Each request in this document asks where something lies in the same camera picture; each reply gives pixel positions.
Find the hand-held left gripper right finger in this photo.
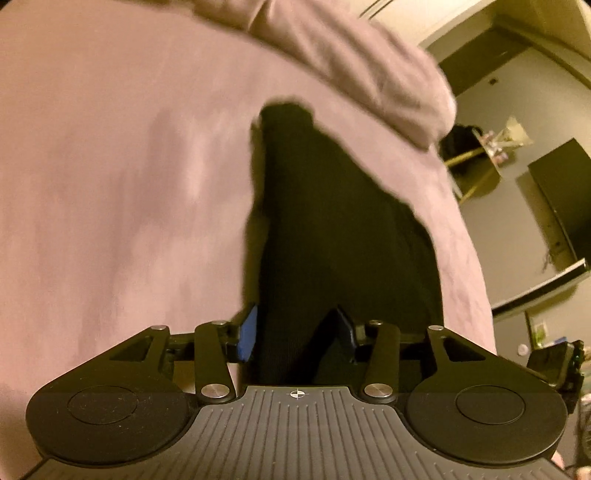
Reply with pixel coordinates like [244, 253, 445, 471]
[334, 305, 498, 405]

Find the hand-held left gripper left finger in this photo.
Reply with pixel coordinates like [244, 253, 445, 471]
[104, 302, 259, 405]

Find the black garment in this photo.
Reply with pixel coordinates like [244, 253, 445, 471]
[252, 104, 447, 386]

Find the white shelf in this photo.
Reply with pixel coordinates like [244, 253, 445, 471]
[490, 257, 588, 319]

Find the black flat screen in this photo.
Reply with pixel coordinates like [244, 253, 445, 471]
[527, 137, 591, 274]

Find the gold-legged side table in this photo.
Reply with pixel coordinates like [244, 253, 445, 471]
[442, 138, 505, 200]

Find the dark bag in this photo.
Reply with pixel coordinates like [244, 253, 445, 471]
[438, 124, 483, 160]

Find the white paper bouquet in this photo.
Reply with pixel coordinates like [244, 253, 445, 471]
[480, 115, 534, 160]

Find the crumpled purple duvet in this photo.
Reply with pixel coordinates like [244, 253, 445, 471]
[191, 0, 459, 151]

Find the small picture frame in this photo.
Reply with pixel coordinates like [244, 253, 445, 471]
[525, 310, 551, 348]

